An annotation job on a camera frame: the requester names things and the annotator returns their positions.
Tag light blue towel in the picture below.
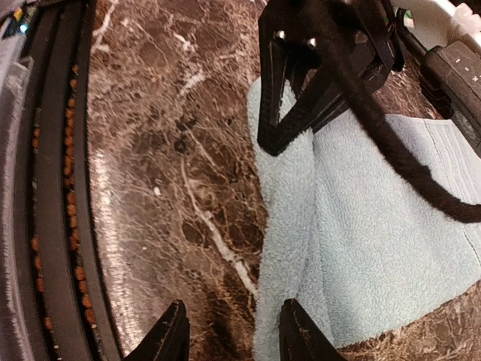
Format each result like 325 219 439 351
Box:
246 77 481 361

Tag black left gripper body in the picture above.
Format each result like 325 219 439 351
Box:
259 1 405 94

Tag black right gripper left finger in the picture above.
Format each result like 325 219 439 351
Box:
123 299 190 361

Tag small green circuit board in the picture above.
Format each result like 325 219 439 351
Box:
1 2 38 40

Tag black front rail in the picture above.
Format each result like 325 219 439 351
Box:
7 1 122 360

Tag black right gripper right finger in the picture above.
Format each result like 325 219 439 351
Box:
280 299 346 361

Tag white slotted cable duct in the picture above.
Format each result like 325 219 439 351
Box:
1 35 32 360

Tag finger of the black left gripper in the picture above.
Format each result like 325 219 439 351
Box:
257 38 346 156

